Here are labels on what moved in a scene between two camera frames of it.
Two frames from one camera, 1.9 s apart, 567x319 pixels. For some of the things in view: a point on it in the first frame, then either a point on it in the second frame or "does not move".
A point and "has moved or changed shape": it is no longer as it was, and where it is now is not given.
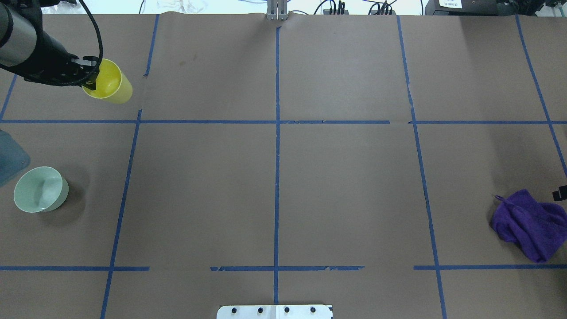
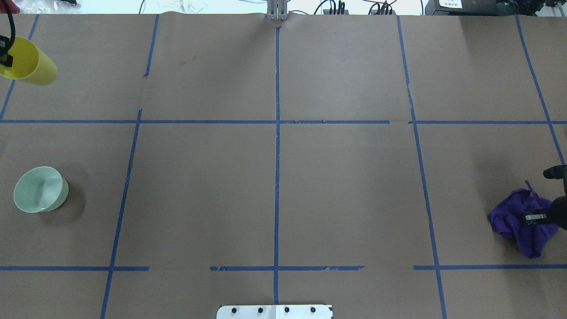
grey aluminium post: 277,10 does not move
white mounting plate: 274,312 does not move
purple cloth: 540,227 has moved or changed shape
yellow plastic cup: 111,85 has moved or changed shape
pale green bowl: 40,189 does not move
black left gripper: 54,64 → 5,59
